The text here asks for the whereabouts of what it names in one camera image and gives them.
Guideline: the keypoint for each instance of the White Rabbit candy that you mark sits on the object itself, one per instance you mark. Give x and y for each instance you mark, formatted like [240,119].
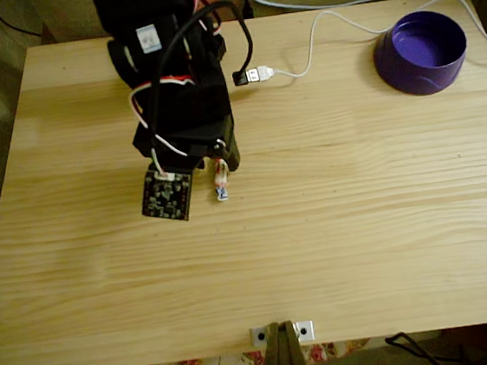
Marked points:
[221,180]

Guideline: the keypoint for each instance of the purple plastic bowl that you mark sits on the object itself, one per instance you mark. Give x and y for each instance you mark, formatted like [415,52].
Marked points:
[421,52]

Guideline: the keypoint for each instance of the floral cloth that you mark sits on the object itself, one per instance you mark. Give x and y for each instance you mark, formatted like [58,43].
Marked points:
[245,361]

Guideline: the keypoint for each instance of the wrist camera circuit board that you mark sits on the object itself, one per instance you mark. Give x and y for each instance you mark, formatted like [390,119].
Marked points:
[167,195]

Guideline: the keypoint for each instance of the metal corner bracket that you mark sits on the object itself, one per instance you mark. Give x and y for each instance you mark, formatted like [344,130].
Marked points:
[259,337]
[305,330]

